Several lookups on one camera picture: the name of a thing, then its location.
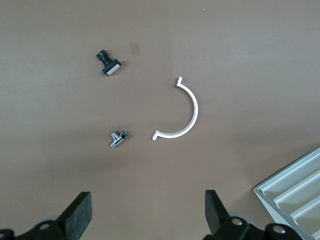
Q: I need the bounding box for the white semicircular plastic bracket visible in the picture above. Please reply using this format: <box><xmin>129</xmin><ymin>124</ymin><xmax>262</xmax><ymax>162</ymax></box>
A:
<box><xmin>151</xmin><ymin>76</ymin><xmax>199</xmax><ymax>142</ymax></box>

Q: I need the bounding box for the black switch with white face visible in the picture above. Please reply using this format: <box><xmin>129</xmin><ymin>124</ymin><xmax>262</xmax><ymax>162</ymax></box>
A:
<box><xmin>95</xmin><ymin>49</ymin><xmax>124</xmax><ymax>77</ymax></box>

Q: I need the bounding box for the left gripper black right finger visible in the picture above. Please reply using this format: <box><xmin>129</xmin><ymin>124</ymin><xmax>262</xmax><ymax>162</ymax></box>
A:
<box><xmin>204</xmin><ymin>189</ymin><xmax>309</xmax><ymax>240</ymax></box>

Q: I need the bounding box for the white plastic drawer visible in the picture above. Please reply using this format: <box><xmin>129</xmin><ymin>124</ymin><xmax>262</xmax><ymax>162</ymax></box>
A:
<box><xmin>273</xmin><ymin>172</ymin><xmax>320</xmax><ymax>217</ymax></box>
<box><xmin>310</xmin><ymin>222</ymin><xmax>320</xmax><ymax>240</ymax></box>
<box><xmin>292</xmin><ymin>194</ymin><xmax>320</xmax><ymax>233</ymax></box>
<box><xmin>259</xmin><ymin>151</ymin><xmax>320</xmax><ymax>205</ymax></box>

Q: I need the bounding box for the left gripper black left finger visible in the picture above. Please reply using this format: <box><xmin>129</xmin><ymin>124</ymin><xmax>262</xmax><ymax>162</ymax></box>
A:
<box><xmin>0</xmin><ymin>191</ymin><xmax>93</xmax><ymax>240</ymax></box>

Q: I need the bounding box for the chrome metal tee fitting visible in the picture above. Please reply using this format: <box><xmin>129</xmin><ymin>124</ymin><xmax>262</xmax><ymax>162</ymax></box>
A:
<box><xmin>109</xmin><ymin>130</ymin><xmax>129</xmax><ymax>149</ymax></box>

